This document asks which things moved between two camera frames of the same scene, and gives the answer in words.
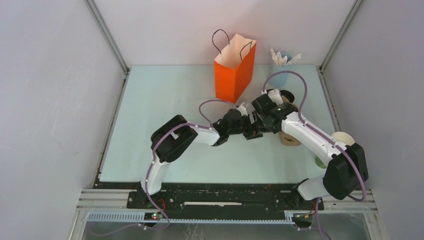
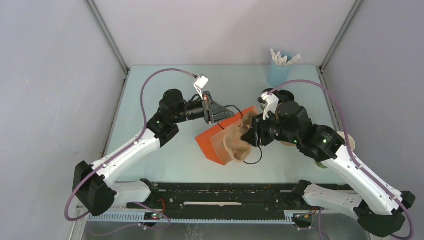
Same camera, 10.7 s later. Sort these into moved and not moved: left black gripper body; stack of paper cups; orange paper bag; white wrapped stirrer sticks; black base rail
Moved: left black gripper body; orange paper bag
Not moved: white wrapped stirrer sticks; stack of paper cups; black base rail
